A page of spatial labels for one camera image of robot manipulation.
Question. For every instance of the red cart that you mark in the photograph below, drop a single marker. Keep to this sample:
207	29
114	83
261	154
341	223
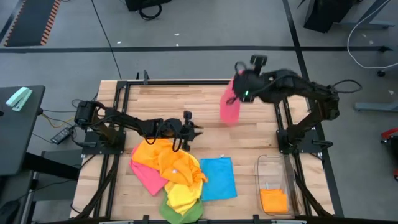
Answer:
388	133

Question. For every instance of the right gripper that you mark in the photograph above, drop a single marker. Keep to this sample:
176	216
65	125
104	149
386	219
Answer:
248	84

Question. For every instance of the pink microfiber towel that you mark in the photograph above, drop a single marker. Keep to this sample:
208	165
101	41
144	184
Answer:
149	180
230	112

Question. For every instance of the black desk leg frame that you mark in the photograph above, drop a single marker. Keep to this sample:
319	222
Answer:
49	166

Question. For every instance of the mint green stapler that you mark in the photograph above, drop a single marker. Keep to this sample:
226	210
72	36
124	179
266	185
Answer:
18	99

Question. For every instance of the black aluminium table frame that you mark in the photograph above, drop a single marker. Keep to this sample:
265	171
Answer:
199	82

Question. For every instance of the black equipment box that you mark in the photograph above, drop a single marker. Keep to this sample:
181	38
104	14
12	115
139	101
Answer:
146	3

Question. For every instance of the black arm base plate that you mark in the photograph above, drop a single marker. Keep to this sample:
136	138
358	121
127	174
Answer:
281	137
90	138

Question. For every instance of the black frame clamp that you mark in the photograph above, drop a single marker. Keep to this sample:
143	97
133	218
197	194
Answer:
145	77
145	219
256	219

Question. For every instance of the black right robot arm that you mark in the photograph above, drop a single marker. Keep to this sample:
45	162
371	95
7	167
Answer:
311	90

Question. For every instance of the black side desk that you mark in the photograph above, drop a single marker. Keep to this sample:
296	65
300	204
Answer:
18	140

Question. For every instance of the blue microfiber towel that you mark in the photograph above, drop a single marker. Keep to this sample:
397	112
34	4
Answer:
217	180

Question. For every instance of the yellow microfiber towel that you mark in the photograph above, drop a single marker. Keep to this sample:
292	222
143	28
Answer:
183	199

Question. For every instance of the grey desk foot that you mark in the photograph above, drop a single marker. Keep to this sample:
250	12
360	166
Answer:
376	106

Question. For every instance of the clear plastic bin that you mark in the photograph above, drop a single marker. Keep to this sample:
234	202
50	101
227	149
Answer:
273	168

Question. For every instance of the orange microfiber towel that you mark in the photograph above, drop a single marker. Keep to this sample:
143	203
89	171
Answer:
146	154
183	169
273	201

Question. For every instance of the black desk base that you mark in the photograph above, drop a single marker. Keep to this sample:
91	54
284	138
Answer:
326	12

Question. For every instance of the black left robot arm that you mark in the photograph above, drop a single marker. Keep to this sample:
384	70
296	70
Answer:
124	119

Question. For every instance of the black orange-edged floor mat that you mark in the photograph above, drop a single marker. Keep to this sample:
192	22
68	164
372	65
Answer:
31	21

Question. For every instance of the black caster wheel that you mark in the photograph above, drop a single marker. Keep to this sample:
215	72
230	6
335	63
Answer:
381	73

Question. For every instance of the green microfiber towel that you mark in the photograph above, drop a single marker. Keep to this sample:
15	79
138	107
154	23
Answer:
192	216

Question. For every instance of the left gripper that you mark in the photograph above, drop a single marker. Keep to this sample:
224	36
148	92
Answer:
177	129

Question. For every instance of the black power adapter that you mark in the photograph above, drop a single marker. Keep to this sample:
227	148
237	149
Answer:
62	135

